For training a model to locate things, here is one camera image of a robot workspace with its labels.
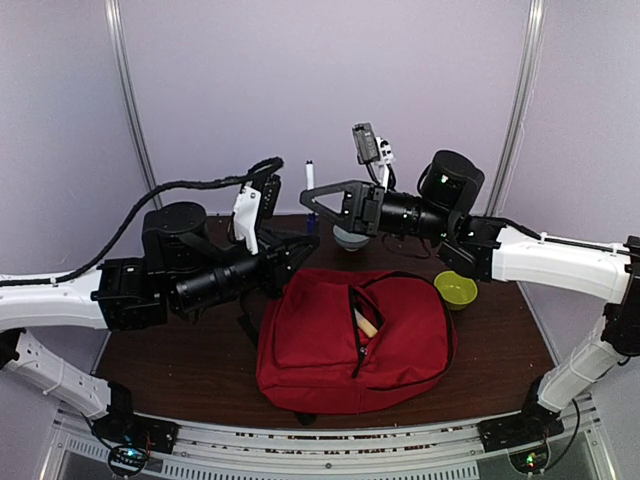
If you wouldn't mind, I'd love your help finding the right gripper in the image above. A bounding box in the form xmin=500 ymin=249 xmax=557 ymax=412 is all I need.
xmin=298 ymin=179 xmax=454 ymax=242

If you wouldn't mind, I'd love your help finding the white blue pen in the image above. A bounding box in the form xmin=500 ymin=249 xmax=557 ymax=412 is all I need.
xmin=304 ymin=159 xmax=317 ymax=235

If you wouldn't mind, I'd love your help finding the red backpack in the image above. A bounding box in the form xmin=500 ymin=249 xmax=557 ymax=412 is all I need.
xmin=255 ymin=268 xmax=457 ymax=415

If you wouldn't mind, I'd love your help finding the peach highlighter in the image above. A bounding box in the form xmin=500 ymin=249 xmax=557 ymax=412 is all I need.
xmin=353 ymin=309 xmax=378 ymax=339

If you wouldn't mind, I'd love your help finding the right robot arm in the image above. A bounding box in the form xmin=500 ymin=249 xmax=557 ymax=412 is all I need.
xmin=300 ymin=150 xmax=639 ymax=442

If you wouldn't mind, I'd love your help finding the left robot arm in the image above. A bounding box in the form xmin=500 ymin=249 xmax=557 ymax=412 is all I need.
xmin=1 ymin=157 xmax=319 ymax=444

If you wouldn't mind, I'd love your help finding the light blue ceramic bowl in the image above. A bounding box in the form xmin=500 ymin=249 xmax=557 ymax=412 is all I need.
xmin=332 ymin=225 xmax=370 ymax=252

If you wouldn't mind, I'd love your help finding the lime green bowl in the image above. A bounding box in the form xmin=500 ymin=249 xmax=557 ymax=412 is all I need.
xmin=434 ymin=271 xmax=478 ymax=311

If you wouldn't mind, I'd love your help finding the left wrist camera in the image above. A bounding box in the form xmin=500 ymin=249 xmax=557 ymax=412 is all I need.
xmin=232 ymin=174 xmax=282 ymax=255

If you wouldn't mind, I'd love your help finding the right aluminium frame post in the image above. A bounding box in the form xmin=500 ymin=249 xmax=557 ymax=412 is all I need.
xmin=485 ymin=0 xmax=547 ymax=216

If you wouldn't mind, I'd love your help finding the aluminium frame post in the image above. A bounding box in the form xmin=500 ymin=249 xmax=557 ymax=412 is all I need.
xmin=485 ymin=0 xmax=547 ymax=216
xmin=104 ymin=0 xmax=158 ymax=191

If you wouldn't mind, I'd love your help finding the front aluminium rail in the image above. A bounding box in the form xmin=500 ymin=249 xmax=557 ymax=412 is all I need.
xmin=49 ymin=409 xmax=601 ymax=480

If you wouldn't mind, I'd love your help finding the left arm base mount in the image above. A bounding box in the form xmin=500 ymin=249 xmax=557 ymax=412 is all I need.
xmin=92 ymin=413 xmax=179 ymax=454

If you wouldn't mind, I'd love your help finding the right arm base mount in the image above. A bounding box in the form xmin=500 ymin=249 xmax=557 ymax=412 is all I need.
xmin=477 ymin=413 xmax=564 ymax=453

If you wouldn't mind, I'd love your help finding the left aluminium frame post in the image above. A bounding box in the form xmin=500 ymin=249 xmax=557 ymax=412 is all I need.
xmin=104 ymin=0 xmax=158 ymax=191

